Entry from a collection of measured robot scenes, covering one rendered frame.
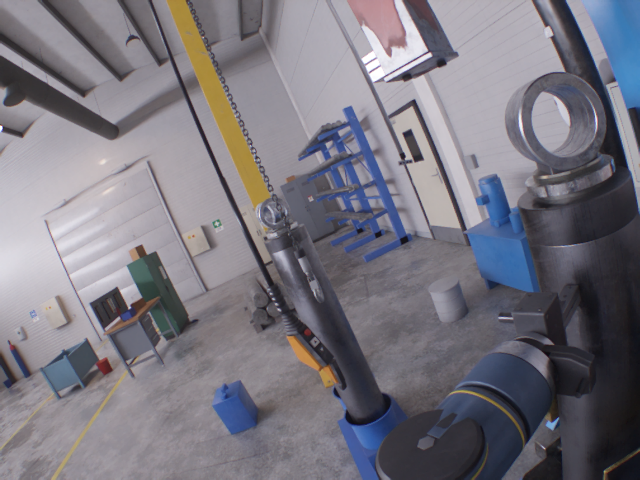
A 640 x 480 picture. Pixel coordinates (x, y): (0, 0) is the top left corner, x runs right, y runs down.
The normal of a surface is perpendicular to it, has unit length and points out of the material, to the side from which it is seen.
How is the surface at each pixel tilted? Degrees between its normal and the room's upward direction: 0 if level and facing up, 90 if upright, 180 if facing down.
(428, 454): 0
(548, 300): 0
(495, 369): 3
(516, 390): 42
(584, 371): 90
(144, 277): 90
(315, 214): 90
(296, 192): 90
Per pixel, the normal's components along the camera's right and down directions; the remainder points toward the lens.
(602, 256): -0.43, 0.33
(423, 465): -0.41, -0.90
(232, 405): 0.11, 0.11
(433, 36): 0.60, -0.14
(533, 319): -0.76, 0.43
